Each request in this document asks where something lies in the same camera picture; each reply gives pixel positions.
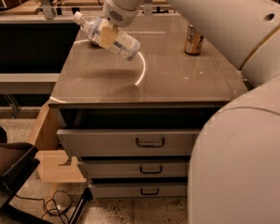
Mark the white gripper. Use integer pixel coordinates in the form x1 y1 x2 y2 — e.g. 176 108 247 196
99 0 145 48

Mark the clear blue plastic water bottle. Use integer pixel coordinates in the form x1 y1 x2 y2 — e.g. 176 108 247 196
73 11 140 61

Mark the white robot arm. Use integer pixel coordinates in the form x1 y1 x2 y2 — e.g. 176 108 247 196
104 0 280 224

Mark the gold aluminium drink can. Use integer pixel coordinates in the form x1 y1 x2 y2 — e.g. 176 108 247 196
184 23 203 55

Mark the grey drawer cabinet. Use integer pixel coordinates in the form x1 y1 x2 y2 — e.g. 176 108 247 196
49 15 247 185

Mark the top grey drawer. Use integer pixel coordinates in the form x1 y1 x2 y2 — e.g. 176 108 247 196
57 129 199 157

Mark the grey drawer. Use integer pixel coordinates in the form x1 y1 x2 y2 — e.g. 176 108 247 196
89 182 187 199
57 129 199 157
78 157 189 179

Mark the middle grey drawer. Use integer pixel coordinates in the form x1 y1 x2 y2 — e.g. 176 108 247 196
78 157 189 179

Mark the wooden box on floor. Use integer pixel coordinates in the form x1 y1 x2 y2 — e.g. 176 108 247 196
27 104 86 183

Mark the bottom grey drawer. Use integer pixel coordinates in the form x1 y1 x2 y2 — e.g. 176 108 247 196
89 182 187 199

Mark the brown chair at left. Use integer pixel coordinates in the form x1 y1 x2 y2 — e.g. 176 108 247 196
0 126 43 224

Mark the grey metal shelf frame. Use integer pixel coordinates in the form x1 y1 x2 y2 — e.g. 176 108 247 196
0 0 178 25

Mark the black floor cable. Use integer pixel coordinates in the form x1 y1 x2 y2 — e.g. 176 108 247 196
14 189 75 224

